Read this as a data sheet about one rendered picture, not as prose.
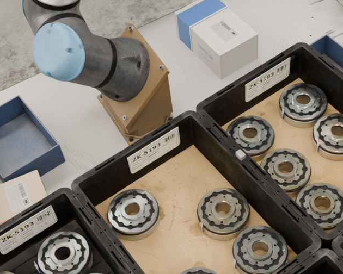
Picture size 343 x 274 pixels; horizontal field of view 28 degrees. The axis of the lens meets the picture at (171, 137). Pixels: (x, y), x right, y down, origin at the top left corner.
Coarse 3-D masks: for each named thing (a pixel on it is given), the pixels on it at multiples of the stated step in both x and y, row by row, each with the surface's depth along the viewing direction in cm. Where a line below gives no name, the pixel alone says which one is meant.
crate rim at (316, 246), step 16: (192, 112) 140; (160, 128) 138; (208, 128) 137; (144, 144) 137; (224, 144) 134; (112, 160) 136; (240, 160) 132; (80, 176) 133; (256, 176) 129; (80, 192) 131; (272, 192) 127; (288, 208) 124; (304, 224) 122; (112, 240) 124; (320, 240) 120; (304, 256) 118
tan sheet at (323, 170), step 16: (272, 96) 153; (256, 112) 151; (272, 112) 151; (336, 112) 149; (224, 128) 149; (288, 128) 148; (304, 128) 147; (288, 144) 145; (304, 144) 145; (320, 160) 142; (320, 176) 140; (336, 176) 139; (320, 208) 135
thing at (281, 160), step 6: (276, 162) 138; (282, 162) 138; (288, 162) 138; (294, 162) 138; (276, 168) 137; (294, 168) 137; (276, 174) 137; (282, 174) 136; (288, 174) 136; (294, 174) 136
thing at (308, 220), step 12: (288, 48) 148; (300, 48) 148; (312, 48) 147; (276, 60) 146; (324, 60) 145; (252, 72) 145; (336, 72) 143; (240, 84) 143; (216, 96) 142; (228, 144) 134; (252, 168) 130; (264, 180) 129; (276, 192) 127; (288, 204) 125; (300, 216) 123; (312, 228) 122; (336, 228) 121; (324, 240) 120
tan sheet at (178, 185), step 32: (192, 160) 145; (160, 192) 141; (192, 192) 140; (160, 224) 136; (192, 224) 136; (256, 224) 134; (160, 256) 132; (192, 256) 132; (224, 256) 131; (288, 256) 130
